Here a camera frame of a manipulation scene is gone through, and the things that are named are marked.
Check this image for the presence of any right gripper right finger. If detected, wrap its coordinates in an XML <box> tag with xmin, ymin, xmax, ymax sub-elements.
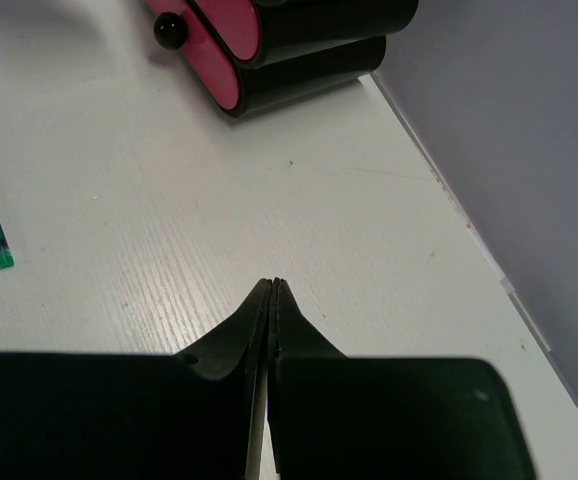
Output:
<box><xmin>268</xmin><ymin>279</ymin><xmax>537</xmax><ymax>479</ymax></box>

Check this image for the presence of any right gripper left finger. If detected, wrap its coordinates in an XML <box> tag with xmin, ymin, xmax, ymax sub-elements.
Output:
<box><xmin>0</xmin><ymin>279</ymin><xmax>272</xmax><ymax>479</ymax></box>

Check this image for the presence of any black drawer cabinet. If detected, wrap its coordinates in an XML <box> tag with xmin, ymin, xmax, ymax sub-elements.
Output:
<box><xmin>214</xmin><ymin>1</ymin><xmax>418</xmax><ymax>117</ymax></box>

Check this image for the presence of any pink middle drawer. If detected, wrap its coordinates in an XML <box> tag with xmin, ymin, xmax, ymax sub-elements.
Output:
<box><xmin>195</xmin><ymin>0</ymin><xmax>260</xmax><ymax>61</ymax></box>

